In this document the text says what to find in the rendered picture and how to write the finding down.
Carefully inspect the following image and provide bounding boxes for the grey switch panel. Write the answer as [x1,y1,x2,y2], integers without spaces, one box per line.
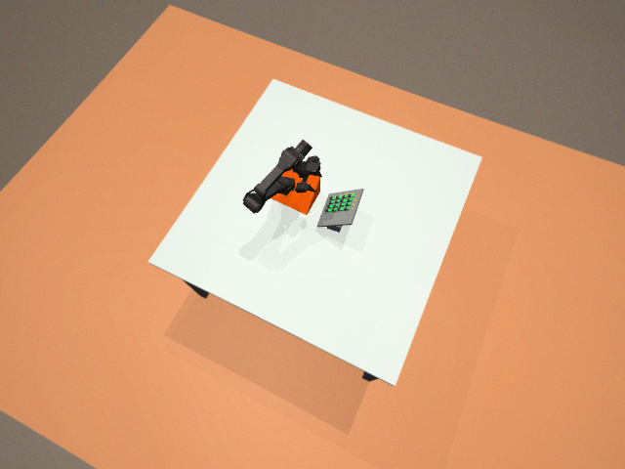
[317,189,364,233]

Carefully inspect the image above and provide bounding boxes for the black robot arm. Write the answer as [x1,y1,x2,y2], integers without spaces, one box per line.
[243,140,321,214]

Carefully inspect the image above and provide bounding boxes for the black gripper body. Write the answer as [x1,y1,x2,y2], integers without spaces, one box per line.
[292,155,319,193]

